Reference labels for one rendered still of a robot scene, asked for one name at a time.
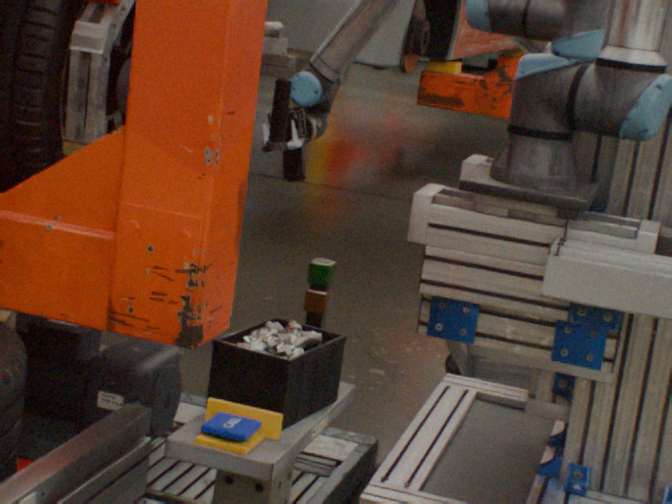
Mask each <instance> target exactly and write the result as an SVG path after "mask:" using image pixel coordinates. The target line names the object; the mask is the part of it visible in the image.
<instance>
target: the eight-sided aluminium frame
mask: <svg viewBox="0 0 672 504"><path fill-rule="evenodd" d="M134 3H135V0H121V1H120V2H119V5H118V6H109V4H101V3H95V2H89V3H88V5H87V7H86V9H85V11H84V13H83V15H82V17H80V20H79V21H76V25H75V28H74V31H73V34H72V41H71V45H70V49H71V58H70V70H69V84H68V96H67V108H66V121H65V133H64V137H63V138H62V141H63V155H64V158H66V157H69V156H71V155H73V154H74V153H76V152H79V151H80V149H82V148H84V147H86V146H87V145H90V144H92V143H93V142H95V141H97V140H100V139H101V138H103V137H104V124H105V112H106V102H107V89H108V78H109V66H110V54H111V50H112V47H113V42H114V40H115V38H116V36H117V33H118V31H119V29H121V27H122V26H123V23H124V21H125V19H126V17H127V15H128V12H129V10H130V8H131V6H132V5H134ZM90 57H91V67H90V79H89V91H88V104H87V116H86V128H85V133H83V131H84V119H85V107H86V95H87V83H88V71H89V58H90Z"/></svg>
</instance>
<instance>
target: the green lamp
mask: <svg viewBox="0 0 672 504"><path fill-rule="evenodd" d="M336 266H337V262H335V261H330V259H325V258H320V257H316V258H314V259H312V261H311V262H310V263H309V270H308V279H307V281H308V282H309V283H313V284H319V285H324V286H328V285H329V284H332V283H333V282H334V281H335V275H336Z"/></svg>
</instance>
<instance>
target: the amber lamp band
mask: <svg viewBox="0 0 672 504"><path fill-rule="evenodd" d="M332 298H333V290H332V289H329V290H328V291H326V292H322V291H316V290H311V289H310V288H309V289H307V290H306V296H305V304H303V310H306V311H310V312H315V313H320V315H324V313H326V312H327V311H329V310H330V307H332Z"/></svg>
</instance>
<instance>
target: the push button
mask: <svg viewBox="0 0 672 504"><path fill-rule="evenodd" d="M261 423H262V422H261V421H259V420H253V419H249V418H245V417H240V416H235V415H231V414H226V413H222V411H220V413H218V414H216V415H215V416H213V417H212V418H211V419H209V420H208V421H207V422H204V424H203V425H202V426H201V431H202V432H205V433H210V434H213V436H214V437H219V438H223V439H227V440H232V441H237V442H239V441H242V442H245V441H246V440H248V439H249V438H250V436H251V435H252V434H254V433H256V432H257V431H258V430H259V429H261Z"/></svg>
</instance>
